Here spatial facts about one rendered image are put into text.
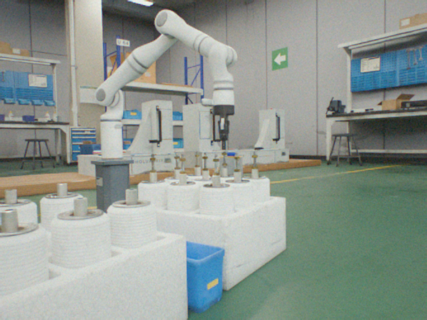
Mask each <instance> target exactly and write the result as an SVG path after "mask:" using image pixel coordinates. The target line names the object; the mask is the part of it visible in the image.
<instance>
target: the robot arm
mask: <svg viewBox="0 0 427 320"><path fill-rule="evenodd" d="M155 26H156V29H157V30H158V31H159V32H160V33H161V34H162V35H160V37H159V38H157V40H155V41H153V42H151V43H149V44H145V45H143V46H141V47H139V48H137V49H135V50H134V51H133V52H132V53H131V54H130V55H129V57H128V58H127V59H126V60H125V61H124V62H123V63H122V65H121V66H120V67H119V68H118V69H117V70H116V71H115V72H114V74H113V75H112V76H110V77H109V78H108V79H107V80H106V81H104V82H103V83H102V84H101V85H100V86H99V87H98V88H97V90H96V92H95V101H96V102H97V103H98V104H99V105H103V106H106V107H107V112H106V113H105V114H103V115H101V117H100V136H101V155H102V161H119V160H123V143H122V124H121V119H122V117H123V93H122V91H121V90H120V89H121V88H122V87H123V86H124V85H126V84H128V83H130V82H132V81H134V80H136V79H138V78H139V77H141V76H142V75H143V74H144V73H145V72H146V71H147V70H148V69H149V68H150V66H151V65H152V64H153V63H154V62H155V61H156V60H157V59H158V58H159V57H160V56H161V55H162V54H163V53H164V52H165V51H166V50H167V49H168V48H170V47H171V46H172V45H173V44H175V43H176V42H177V41H178V40H180V41H182V42H183V43H184V44H186V45H187V46H188V47H190V48H191V49H192V50H194V51H195V52H197V53H199V54H200V55H202V56H204V57H207V58H208V61H209V65H210V70H211V73H212V77H213V99H212V100H211V99H205V98H203V99H202V100H201V105H202V106H204V107H212V106H213V115H215V116H220V121H218V126H219V138H220V140H221V141H220V147H221V152H227V140H228V138H229V126H230V121H228V118H227V117H228V116H233V115H234V91H233V76H232V75H231V74H230V73H229V72H228V71H227V68H229V67H232V66H233V65H234V64H235V63H236V61H237V54H236V52H235V50H234V49H232V48H231V47H229V46H227V45H225V44H222V43H220V42H218V41H216V40H214V39H212V38H211V37H210V36H208V35H206V34H204V33H202V32H200V31H198V30H196V29H194V28H192V27H190V26H189V25H187V24H186V23H185V21H183V19H181V18H180V17H179V16H178V15H176V14H175V13H174V12H172V11H170V10H163V11H160V12H159V13H158V15H157V16H156V19H155ZM223 134H225V135H223Z"/></svg>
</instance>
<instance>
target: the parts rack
mask: <svg viewBox="0 0 427 320"><path fill-rule="evenodd" d="M115 52H116V55H117V57H116V59H115V62H114V65H113V68H112V71H111V74H112V72H113V69H114V66H115V64H116V61H117V69H118V68H119V67H120V66H121V52H120V45H117V43H116V51H114V52H112V53H110V54H108V55H107V44H106V43H103V58H104V81H106V80H107V57H108V56H109V55H112V54H113V53H115ZM199 65H200V69H199V71H200V89H198V88H186V87H180V86H169V85H162V84H151V83H140V82H133V81H132V82H130V83H128V84H126V85H124V86H123V87H122V88H121V89H120V90H121V91H131V92H139V93H154V94H161V95H176V96H183V97H184V98H185V105H188V99H189V101H190V102H191V103H192V101H191V100H190V98H189V97H188V95H191V94H195V93H201V100H202V99H203V98H204V82H203V56H202V55H200V64H199ZM199 65H195V66H192V67H196V66H199ZM192 67H188V68H187V57H184V84H185V85H187V69H190V68H192ZM199 71H198V73H199ZM198 73H197V74H196V76H195V78H194V80H195V79H196V77H197V75H198ZM111 74H110V76H111ZM194 80H193V82H192V83H191V86H192V85H193V83H194ZM190 92H193V93H190ZM188 93H189V94H188ZM192 104H193V103H192ZM141 121H142V120H138V119H123V117H122V119H121V124H122V143H123V126H140V124H141ZM172 122H173V127H183V121H172ZM173 151H174V152H179V151H184V149H173Z"/></svg>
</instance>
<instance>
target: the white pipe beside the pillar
mask: <svg viewBox="0 0 427 320"><path fill-rule="evenodd" d="M74 1H75V0H69V23H70V40H71V72H72V104H73V106H72V113H73V120H74V126H78V121H77V113H78V106H77V104H76V72H75V69H78V65H77V66H75V55H74V23H73V6H72V3H73V2H74Z"/></svg>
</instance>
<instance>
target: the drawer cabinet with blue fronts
mask: <svg viewBox="0 0 427 320"><path fill-rule="evenodd" d="M60 139H61V154H66V140H65V132H64V131H63V130H62V129H60ZM69 141H70V157H71V162H70V163H69V165H71V166H73V165H78V157H77V156H80V155H81V154H80V147H79V145H83V141H91V142H96V144H97V130H96V127H85V126H70V127H69ZM62 161H63V162H64V164H65V165H68V163H67V157H64V156H62Z"/></svg>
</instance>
